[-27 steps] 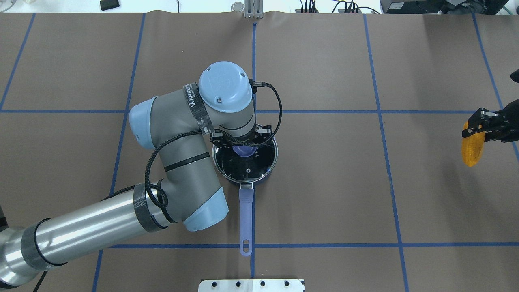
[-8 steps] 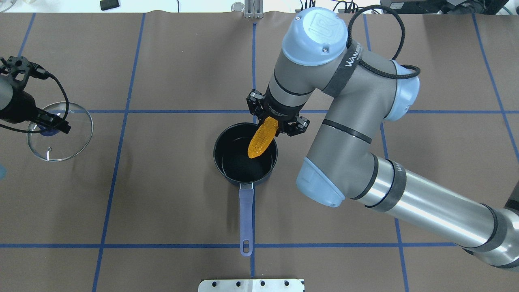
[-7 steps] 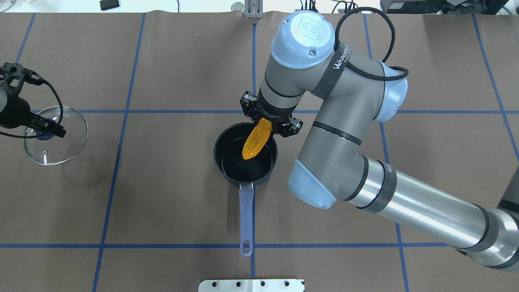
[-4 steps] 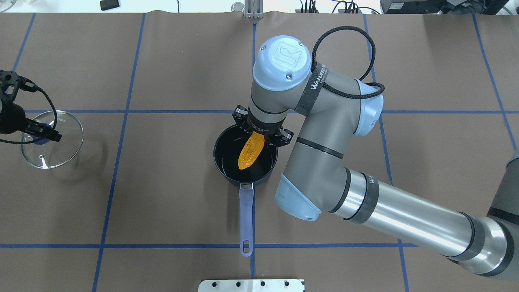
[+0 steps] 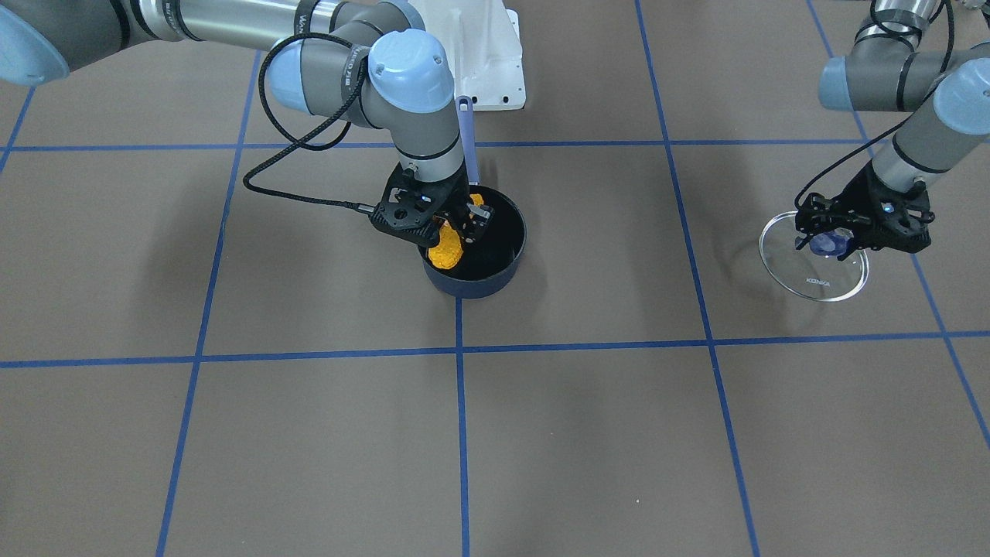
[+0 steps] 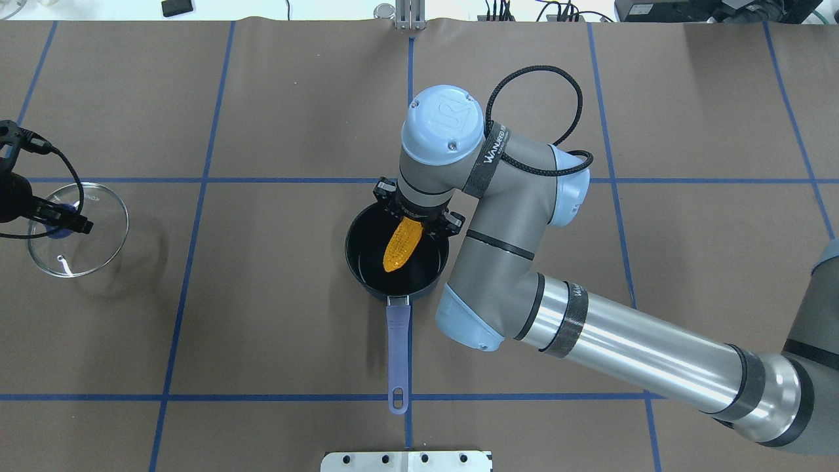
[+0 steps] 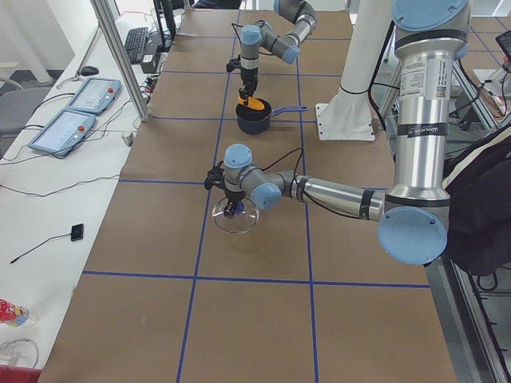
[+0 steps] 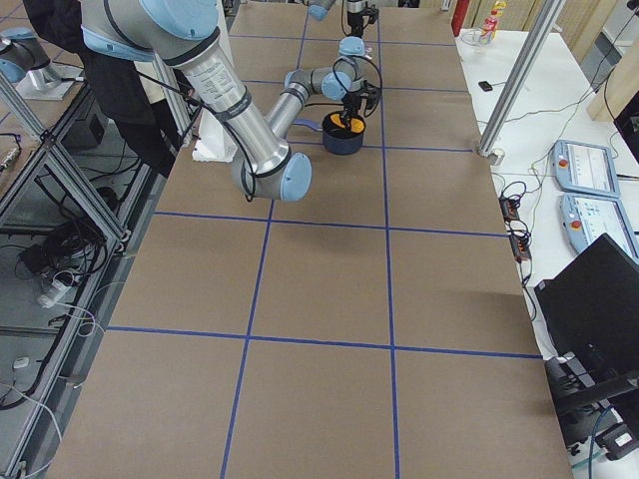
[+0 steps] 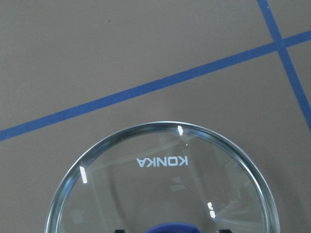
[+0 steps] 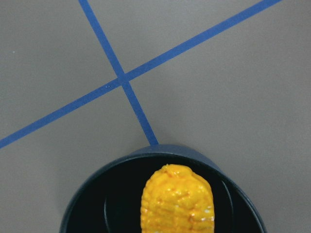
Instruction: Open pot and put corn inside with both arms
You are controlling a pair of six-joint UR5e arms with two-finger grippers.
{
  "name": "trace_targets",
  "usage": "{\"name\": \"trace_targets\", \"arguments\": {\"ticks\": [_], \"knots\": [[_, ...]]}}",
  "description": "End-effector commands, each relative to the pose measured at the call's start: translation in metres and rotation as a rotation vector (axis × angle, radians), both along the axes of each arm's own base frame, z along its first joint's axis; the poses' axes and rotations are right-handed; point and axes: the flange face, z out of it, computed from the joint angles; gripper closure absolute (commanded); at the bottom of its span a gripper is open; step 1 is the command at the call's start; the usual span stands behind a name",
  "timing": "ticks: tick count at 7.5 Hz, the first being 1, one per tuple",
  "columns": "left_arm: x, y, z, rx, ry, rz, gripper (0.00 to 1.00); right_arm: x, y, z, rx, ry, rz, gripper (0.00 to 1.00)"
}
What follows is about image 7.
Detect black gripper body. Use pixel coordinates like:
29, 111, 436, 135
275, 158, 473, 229
204, 166, 244, 202
226, 57, 259, 89

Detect white pedestal base plate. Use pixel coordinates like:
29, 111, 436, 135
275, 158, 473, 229
315, 101, 375, 141

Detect black keyboard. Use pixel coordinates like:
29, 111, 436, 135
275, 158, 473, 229
124, 27, 149, 64

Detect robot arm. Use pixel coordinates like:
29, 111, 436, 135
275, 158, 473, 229
204, 1, 471, 265
226, 1, 317, 111

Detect upper teach pendant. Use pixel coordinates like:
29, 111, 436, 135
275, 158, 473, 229
66, 77, 121, 116

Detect red drink bottle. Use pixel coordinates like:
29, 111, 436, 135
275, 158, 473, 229
0, 298, 38, 327

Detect white camera pedestal column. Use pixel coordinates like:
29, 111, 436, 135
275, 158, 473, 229
339, 0, 392, 109

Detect lower teach pendant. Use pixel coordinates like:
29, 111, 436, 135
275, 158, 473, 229
28, 109, 97, 158

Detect teach pendant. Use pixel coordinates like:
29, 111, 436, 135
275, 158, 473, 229
66, 77, 121, 116
28, 109, 97, 158

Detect glass lid blue knob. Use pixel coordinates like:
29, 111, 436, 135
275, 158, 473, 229
212, 197, 259, 235

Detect aluminium frame post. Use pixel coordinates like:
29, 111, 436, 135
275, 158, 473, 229
90, 0, 149, 122

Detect black computer mouse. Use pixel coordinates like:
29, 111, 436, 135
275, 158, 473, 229
80, 65, 99, 77

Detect black jacket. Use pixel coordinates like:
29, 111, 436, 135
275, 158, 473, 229
443, 128, 510, 276

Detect yellow toy corn cob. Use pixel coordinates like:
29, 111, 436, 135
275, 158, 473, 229
237, 97, 266, 111

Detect small black box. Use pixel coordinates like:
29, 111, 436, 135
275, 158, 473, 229
70, 223, 85, 242

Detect brown table mat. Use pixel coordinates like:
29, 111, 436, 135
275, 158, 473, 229
40, 1, 458, 382

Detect blue saucepan with handle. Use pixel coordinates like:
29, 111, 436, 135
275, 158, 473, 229
236, 98, 309, 135

